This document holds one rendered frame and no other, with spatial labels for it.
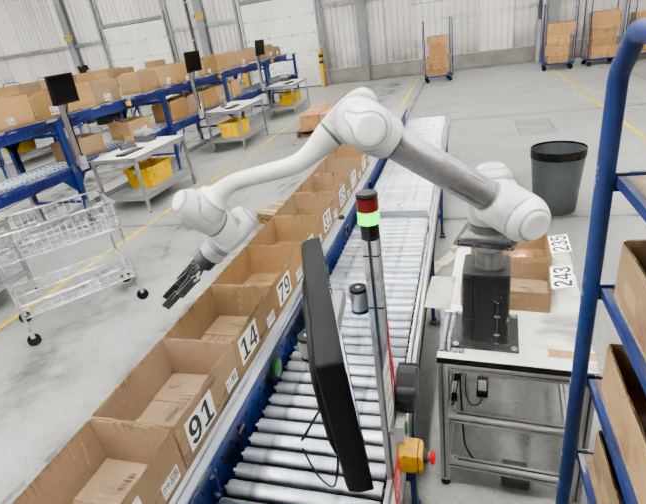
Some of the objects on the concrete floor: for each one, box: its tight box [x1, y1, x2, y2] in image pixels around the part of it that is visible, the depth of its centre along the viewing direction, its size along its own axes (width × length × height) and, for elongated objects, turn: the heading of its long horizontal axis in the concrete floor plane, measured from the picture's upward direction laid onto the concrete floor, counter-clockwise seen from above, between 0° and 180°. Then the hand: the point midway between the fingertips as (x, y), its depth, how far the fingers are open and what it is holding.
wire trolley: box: [0, 190, 149, 346], centre depth 399 cm, size 107×56×103 cm, turn 144°
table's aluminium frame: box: [437, 317, 595, 504], centre depth 238 cm, size 100×58×72 cm, turn 176°
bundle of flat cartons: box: [256, 200, 286, 224], centre depth 555 cm, size 69×47×13 cm
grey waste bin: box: [530, 140, 588, 216], centre depth 471 cm, size 50×50×64 cm
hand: (171, 296), depth 166 cm, fingers open, 5 cm apart
